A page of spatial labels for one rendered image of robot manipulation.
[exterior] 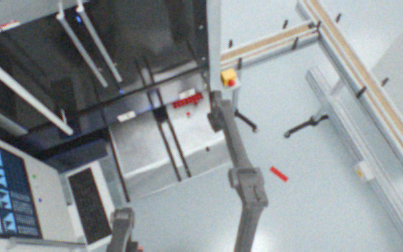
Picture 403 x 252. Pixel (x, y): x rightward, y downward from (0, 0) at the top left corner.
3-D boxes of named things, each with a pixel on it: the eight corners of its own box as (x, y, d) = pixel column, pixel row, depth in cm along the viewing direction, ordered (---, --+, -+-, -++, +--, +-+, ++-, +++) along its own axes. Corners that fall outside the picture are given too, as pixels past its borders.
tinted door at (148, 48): (123, 94, 150) (70, 3, 96) (207, 63, 153) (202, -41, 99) (123, 95, 150) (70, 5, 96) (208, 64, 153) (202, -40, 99)
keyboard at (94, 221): (67, 177, 179) (65, 176, 177) (90, 166, 180) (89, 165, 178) (88, 245, 164) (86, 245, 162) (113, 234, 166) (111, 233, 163)
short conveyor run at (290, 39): (214, 84, 191) (214, 69, 176) (204, 63, 197) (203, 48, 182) (316, 46, 196) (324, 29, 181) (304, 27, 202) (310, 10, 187)
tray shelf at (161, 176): (100, 126, 183) (99, 125, 182) (212, 85, 188) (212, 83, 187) (123, 205, 165) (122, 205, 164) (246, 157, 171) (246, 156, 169)
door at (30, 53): (27, 129, 147) (-82, 56, 92) (122, 94, 150) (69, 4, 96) (28, 130, 146) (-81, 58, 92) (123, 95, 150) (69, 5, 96)
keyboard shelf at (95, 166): (53, 181, 181) (51, 180, 179) (98, 161, 184) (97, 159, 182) (75, 258, 165) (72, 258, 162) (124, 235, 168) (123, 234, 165)
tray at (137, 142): (107, 122, 182) (105, 120, 179) (150, 106, 184) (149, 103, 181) (124, 176, 169) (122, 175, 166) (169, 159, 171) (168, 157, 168)
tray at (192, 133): (163, 101, 184) (162, 99, 181) (205, 86, 186) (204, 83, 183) (183, 153, 172) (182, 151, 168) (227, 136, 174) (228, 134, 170)
